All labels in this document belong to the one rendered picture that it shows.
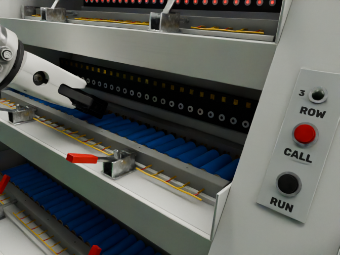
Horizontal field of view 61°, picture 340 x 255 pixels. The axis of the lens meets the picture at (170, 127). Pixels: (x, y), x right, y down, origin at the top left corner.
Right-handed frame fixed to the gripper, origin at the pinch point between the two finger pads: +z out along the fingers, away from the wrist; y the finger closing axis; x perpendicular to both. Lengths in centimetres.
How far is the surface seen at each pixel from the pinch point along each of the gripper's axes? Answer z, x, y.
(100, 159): -7.9, 6.4, -15.9
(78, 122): -1.7, 3.6, -1.5
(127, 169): -3.2, 6.6, -16.4
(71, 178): -4.3, 11.1, -8.6
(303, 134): -7.9, -2.8, -36.0
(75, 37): -7.3, -8.7, 0.4
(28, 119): -3.1, 6.6, 10.3
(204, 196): -1.7, 5.7, -27.2
